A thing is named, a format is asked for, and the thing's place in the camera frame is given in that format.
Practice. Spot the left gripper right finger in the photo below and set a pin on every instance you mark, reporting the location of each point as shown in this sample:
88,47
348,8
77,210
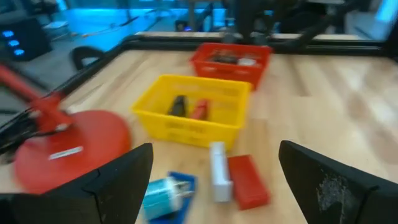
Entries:
342,196

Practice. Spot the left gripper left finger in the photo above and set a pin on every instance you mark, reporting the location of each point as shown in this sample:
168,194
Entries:
93,199

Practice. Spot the cyan white charger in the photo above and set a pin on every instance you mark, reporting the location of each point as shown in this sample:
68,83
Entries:
161,199

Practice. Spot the small red box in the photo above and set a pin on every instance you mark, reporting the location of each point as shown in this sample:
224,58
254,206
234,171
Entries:
248,183

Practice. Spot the small blue box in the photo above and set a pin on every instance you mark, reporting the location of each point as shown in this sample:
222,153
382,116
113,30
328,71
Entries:
186,180

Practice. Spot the small white box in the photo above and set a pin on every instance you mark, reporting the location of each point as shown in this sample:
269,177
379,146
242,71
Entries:
220,174

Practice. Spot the black case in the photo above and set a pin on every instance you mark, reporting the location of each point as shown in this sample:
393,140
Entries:
178,106

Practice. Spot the red rectangular item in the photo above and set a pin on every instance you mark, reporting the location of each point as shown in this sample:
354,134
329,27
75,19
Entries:
199,110

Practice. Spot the red plastic basket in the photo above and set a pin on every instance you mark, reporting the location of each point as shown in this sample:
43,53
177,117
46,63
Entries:
230,73

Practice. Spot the red desk lamp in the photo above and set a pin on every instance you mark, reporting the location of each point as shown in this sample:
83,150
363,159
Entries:
87,140

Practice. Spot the yellow plastic basket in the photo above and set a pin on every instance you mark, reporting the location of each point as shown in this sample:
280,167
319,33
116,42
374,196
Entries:
186,133

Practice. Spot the black computer blue lights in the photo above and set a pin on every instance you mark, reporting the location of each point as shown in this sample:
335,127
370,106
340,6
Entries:
28,40

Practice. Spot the black curved bracket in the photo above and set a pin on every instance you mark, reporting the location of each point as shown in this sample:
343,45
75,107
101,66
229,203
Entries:
84,51

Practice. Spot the black rig frame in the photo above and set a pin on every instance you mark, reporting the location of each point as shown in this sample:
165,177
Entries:
311,46

